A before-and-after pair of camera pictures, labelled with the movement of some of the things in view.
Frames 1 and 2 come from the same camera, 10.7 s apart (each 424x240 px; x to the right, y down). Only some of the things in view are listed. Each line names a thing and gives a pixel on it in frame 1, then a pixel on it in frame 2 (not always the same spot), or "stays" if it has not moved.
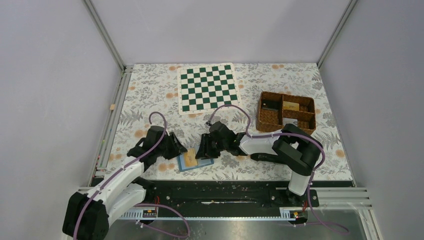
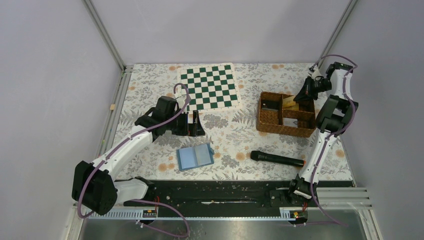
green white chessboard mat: x=203 y=89 stays
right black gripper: x=205 y=150 to x=305 y=94
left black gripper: x=177 y=148 to x=192 y=129
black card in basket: x=272 y=104 stays
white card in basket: x=286 y=121 stays
